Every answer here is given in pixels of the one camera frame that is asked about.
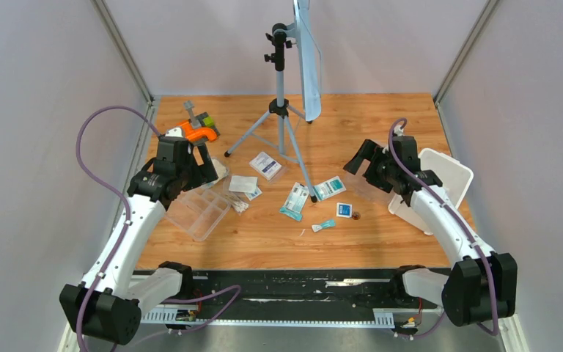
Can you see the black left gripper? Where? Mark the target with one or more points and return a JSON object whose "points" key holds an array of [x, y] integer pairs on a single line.
{"points": [[204, 173]]}

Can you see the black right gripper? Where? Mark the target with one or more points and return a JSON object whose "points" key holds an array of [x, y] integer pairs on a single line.
{"points": [[369, 150]]}

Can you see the clear compartment tray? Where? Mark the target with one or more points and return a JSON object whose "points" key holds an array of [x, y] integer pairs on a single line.
{"points": [[197, 212]]}

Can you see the white gauze pad packet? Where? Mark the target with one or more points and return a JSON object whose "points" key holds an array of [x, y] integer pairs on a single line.
{"points": [[243, 184]]}

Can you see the cotton swab bag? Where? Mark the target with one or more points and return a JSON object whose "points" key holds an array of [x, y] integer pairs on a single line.
{"points": [[236, 202]]}

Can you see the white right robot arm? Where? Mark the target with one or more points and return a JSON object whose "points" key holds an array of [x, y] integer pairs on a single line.
{"points": [[482, 283]]}

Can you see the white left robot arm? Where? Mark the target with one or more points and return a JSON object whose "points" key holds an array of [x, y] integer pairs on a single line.
{"points": [[105, 304]]}

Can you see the clear plastic lid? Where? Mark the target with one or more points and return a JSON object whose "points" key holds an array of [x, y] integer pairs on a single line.
{"points": [[358, 185]]}

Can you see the orange grey toy fixture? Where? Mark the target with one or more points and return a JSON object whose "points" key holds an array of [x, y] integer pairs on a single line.
{"points": [[198, 128]]}

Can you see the teal white wipe packet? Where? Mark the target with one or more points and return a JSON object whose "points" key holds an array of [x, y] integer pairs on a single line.
{"points": [[329, 188]]}

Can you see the blue square alcohol pad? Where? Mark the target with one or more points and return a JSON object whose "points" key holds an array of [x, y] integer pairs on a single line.
{"points": [[344, 210]]}

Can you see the small teal tube sachet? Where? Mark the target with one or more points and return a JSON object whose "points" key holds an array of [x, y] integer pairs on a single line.
{"points": [[325, 225]]}

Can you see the small blue white sachet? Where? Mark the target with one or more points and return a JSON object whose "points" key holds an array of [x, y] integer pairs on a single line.
{"points": [[253, 195]]}

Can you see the white boxed gauze pack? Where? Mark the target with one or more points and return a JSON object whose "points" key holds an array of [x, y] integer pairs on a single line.
{"points": [[265, 165]]}

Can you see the long white teal packet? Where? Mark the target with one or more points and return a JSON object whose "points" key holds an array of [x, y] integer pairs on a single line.
{"points": [[294, 203]]}

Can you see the grey tripod stand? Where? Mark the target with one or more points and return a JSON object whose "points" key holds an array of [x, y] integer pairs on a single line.
{"points": [[281, 37]]}

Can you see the white tablet panel on tripod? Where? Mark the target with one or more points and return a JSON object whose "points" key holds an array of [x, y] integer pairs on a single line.
{"points": [[310, 58]]}

